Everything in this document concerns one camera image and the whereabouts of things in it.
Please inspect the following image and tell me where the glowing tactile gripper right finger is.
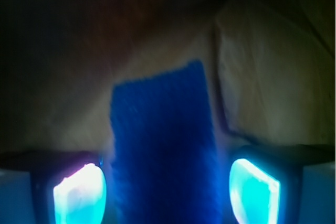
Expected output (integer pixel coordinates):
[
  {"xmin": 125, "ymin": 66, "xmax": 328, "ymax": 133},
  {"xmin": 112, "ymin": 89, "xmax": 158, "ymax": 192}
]
[{"xmin": 229, "ymin": 144, "xmax": 335, "ymax": 223}]

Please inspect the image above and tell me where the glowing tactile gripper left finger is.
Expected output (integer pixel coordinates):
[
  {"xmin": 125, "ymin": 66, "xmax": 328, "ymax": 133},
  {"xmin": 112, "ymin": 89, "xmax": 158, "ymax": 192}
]
[{"xmin": 1, "ymin": 151, "xmax": 107, "ymax": 223}]

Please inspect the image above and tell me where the blue sponge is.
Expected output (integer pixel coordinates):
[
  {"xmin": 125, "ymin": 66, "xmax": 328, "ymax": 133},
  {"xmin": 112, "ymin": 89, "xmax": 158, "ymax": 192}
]
[{"xmin": 110, "ymin": 60, "xmax": 222, "ymax": 223}]

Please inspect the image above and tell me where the brown paper bag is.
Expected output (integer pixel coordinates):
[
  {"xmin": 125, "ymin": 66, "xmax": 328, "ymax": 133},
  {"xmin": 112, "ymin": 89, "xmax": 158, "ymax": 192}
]
[{"xmin": 1, "ymin": 0, "xmax": 335, "ymax": 153}]

